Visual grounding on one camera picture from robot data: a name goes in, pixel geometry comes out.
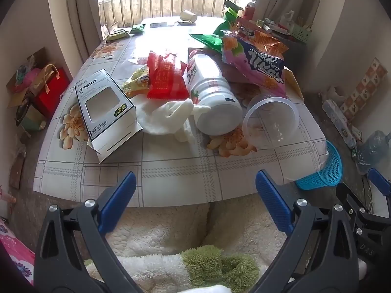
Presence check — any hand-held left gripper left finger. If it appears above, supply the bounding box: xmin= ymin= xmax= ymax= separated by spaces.
xmin=33 ymin=171 xmax=144 ymax=293

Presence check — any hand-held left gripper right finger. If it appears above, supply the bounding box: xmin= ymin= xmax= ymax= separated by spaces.
xmin=253 ymin=170 xmax=360 ymax=293

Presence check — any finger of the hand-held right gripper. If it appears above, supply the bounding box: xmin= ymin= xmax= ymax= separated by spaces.
xmin=367 ymin=168 xmax=391 ymax=197
xmin=335 ymin=182 xmax=372 ymax=230

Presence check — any blue plastic basket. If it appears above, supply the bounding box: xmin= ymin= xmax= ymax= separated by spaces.
xmin=294 ymin=140 xmax=343 ymax=191

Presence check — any clear plastic cup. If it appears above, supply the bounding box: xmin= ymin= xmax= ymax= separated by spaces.
xmin=243 ymin=93 xmax=300 ymax=151

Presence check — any white windowed cardboard box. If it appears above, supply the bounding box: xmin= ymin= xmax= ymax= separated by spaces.
xmin=74 ymin=69 xmax=143 ymax=164

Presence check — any white bottle with red label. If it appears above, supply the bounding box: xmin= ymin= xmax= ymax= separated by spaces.
xmin=182 ymin=50 xmax=243 ymax=136

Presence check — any yellow snack packet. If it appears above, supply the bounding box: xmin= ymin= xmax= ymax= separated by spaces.
xmin=121 ymin=65 xmax=152 ymax=99

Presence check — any red snack packet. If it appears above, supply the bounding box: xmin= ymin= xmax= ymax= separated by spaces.
xmin=147 ymin=50 xmax=189 ymax=100

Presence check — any pink snack bag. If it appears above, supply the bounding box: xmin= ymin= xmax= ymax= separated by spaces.
xmin=221 ymin=32 xmax=289 ymax=99

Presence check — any orange snack bag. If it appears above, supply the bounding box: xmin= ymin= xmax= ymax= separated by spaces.
xmin=235 ymin=17 xmax=290 ymax=62

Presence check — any green and white snack packet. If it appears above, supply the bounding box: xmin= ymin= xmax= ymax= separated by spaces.
xmin=106 ymin=28 xmax=132 ymax=41

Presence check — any green snack bag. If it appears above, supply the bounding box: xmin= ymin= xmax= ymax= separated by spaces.
xmin=189 ymin=33 xmax=226 ymax=53
xmin=213 ymin=5 xmax=242 ymax=36

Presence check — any blue water jug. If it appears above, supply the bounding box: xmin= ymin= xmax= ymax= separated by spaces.
xmin=355 ymin=130 xmax=391 ymax=175

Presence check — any tissue roll pack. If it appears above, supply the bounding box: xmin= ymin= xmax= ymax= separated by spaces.
xmin=322 ymin=99 xmax=363 ymax=149

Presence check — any floral tablecloth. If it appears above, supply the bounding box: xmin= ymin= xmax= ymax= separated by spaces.
xmin=33 ymin=17 xmax=331 ymax=209

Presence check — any white crumpled tissue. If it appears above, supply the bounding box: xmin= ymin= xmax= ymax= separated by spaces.
xmin=136 ymin=98 xmax=212 ymax=143

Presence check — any white plastic bag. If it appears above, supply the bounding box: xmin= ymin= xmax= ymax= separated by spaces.
xmin=320 ymin=85 xmax=346 ymax=105

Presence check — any pink printed cloth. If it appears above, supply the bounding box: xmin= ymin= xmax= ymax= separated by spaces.
xmin=0 ymin=216 xmax=36 ymax=285

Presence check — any green paper bag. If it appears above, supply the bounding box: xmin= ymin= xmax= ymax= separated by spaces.
xmin=15 ymin=97 xmax=47 ymax=132

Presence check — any red gift bag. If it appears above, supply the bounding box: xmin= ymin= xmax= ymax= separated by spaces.
xmin=34 ymin=64 xmax=71 ymax=118

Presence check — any brown cardboard box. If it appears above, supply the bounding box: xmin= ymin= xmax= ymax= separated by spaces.
xmin=6 ymin=47 xmax=47 ymax=108

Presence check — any green storage basket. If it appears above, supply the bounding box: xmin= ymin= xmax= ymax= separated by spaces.
xmin=288 ymin=23 xmax=311 ymax=42

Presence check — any white detergent bottle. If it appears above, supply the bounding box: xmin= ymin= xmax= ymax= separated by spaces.
xmin=281 ymin=10 xmax=295 ymax=27

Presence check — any paper cup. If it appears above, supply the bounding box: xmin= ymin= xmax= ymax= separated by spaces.
xmin=179 ymin=9 xmax=198 ymax=24

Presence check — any metal window grille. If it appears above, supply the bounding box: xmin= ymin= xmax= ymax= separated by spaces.
xmin=98 ymin=0 xmax=227 ymax=29

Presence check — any white cable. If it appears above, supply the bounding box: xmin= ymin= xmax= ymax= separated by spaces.
xmin=364 ymin=176 xmax=376 ymax=215

